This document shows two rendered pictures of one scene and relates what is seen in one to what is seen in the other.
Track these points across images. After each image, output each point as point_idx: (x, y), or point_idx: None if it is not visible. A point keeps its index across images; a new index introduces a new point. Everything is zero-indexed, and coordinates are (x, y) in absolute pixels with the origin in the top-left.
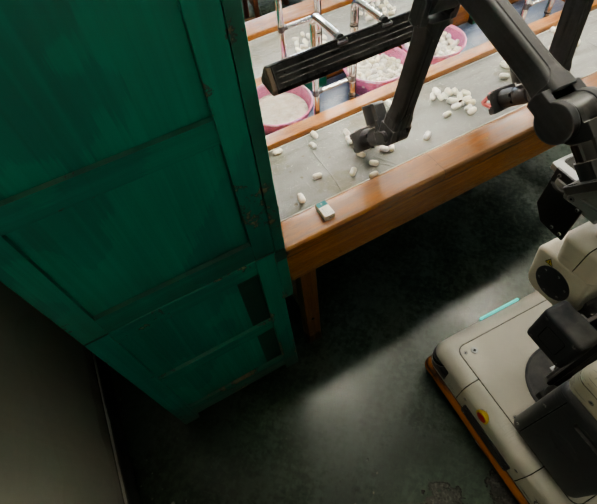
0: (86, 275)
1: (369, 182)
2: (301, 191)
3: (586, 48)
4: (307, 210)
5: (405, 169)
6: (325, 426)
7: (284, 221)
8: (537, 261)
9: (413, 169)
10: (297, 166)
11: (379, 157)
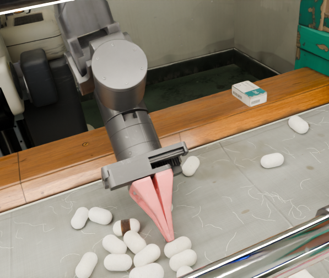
0: None
1: (163, 134)
2: (302, 143)
3: None
4: (280, 103)
5: (85, 154)
6: None
7: (317, 91)
8: (12, 82)
9: (70, 153)
10: None
11: (120, 204)
